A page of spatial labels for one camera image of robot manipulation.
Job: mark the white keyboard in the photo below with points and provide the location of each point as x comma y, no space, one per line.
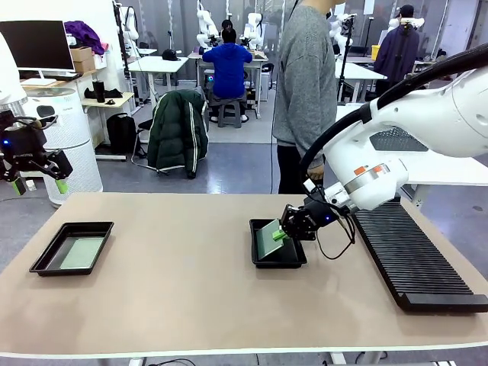
38,81

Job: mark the dark green puffer jacket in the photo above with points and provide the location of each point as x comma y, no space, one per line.
175,129

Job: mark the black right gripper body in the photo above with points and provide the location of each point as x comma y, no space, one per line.
320,215

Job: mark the black cloth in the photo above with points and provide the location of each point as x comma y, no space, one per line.
114,93

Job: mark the grey mesh basket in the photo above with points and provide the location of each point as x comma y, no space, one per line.
396,141

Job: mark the person in dark purple jacket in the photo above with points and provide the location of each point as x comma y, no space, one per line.
396,49

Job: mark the black cap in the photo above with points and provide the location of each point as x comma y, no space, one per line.
170,55

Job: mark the brown cardboard box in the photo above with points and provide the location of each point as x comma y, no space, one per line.
82,59

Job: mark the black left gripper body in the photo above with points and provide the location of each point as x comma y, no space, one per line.
21,143

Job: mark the person's right hand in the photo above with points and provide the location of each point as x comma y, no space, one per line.
315,174

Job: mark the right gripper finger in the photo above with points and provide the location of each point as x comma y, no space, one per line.
286,233
293,215

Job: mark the person's right forearm grey sleeve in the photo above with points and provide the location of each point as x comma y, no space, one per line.
316,162

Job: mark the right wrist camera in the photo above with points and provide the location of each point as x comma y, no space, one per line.
314,188

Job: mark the black ESD tray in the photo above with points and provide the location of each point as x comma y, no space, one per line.
45,263
293,259

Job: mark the black slotted board rack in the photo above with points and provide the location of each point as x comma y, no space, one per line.
411,259

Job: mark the person in grey sweater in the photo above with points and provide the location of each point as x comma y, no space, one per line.
305,76

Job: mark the grey workbench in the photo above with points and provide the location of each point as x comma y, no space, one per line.
263,61

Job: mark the wooden monitor desk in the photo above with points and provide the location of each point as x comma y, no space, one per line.
61,82

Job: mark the white work table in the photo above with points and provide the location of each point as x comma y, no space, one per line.
156,64
358,72
438,171

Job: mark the person in blue hoodie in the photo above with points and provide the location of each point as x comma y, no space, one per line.
228,68

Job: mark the white air purifier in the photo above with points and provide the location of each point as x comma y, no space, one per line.
76,152

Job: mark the black tumbler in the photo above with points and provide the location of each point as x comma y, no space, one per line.
100,91

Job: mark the purple cloth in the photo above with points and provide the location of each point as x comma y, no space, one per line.
82,34

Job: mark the black tripod stand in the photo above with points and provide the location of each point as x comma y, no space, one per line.
345,57
122,53

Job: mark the black backpack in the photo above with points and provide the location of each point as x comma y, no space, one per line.
121,133

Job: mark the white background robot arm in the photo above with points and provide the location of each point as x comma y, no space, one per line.
339,30
206,26
129,23
252,26

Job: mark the green circuit board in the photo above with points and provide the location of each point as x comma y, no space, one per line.
82,253
265,242

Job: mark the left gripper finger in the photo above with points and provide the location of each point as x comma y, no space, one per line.
57,167
17,187

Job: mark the small wooden desk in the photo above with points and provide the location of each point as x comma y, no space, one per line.
114,101

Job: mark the grey step stool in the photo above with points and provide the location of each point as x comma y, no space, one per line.
229,112

